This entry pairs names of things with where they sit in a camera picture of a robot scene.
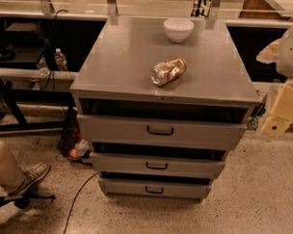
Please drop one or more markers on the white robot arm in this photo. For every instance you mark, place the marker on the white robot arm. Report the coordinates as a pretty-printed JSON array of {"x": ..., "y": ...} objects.
[{"x": 284, "y": 65}]

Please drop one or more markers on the black stand frame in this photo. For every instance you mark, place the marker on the black stand frame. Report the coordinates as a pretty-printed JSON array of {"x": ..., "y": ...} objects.
[{"x": 7, "y": 101}]

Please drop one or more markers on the clear water bottle left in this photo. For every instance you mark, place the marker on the clear water bottle left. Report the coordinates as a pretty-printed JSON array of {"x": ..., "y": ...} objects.
[{"x": 43, "y": 67}]

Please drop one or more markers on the black chair base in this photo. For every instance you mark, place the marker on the black chair base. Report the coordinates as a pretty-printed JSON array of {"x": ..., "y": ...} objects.
[{"x": 22, "y": 201}]

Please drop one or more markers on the grey sneaker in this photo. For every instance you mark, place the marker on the grey sneaker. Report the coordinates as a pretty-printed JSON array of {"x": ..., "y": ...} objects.
[{"x": 33, "y": 175}]

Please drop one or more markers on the person leg khaki trousers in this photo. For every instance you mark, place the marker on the person leg khaki trousers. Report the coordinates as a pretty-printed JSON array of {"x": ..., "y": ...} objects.
[{"x": 11, "y": 175}]

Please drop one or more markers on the clear water bottle right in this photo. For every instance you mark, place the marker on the clear water bottle right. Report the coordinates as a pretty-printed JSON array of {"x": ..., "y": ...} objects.
[{"x": 60, "y": 59}]

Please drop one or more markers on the grey top drawer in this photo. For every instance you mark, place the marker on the grey top drawer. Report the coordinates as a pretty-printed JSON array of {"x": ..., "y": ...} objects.
[{"x": 161, "y": 132}]

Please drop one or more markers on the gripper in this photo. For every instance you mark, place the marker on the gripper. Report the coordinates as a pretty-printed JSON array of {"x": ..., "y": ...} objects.
[{"x": 291, "y": 52}]

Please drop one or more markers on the grey bottom drawer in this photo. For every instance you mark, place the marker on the grey bottom drawer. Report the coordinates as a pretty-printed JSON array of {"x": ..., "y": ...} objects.
[{"x": 163, "y": 189}]

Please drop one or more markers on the snack bags pile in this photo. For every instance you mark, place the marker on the snack bags pile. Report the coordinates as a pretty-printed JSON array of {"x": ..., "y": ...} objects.
[{"x": 72, "y": 145}]

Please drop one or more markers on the grey metal drawer cabinet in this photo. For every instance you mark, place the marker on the grey metal drawer cabinet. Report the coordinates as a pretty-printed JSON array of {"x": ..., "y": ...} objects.
[{"x": 114, "y": 81}]

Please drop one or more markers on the clear water bottle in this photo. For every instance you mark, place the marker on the clear water bottle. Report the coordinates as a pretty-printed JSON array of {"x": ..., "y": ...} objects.
[
  {"x": 60, "y": 59},
  {"x": 43, "y": 67}
]

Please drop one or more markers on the grey drawer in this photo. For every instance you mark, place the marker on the grey drawer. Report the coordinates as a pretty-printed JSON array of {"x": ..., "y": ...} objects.
[
  {"x": 161, "y": 132},
  {"x": 163, "y": 189},
  {"x": 142, "y": 164}
]

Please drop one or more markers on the white ceramic bowl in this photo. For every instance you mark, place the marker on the white ceramic bowl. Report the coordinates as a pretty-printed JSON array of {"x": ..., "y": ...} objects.
[{"x": 178, "y": 29}]

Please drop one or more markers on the metal latch bracket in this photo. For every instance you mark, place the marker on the metal latch bracket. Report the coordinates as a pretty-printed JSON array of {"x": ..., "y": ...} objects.
[{"x": 258, "y": 112}]

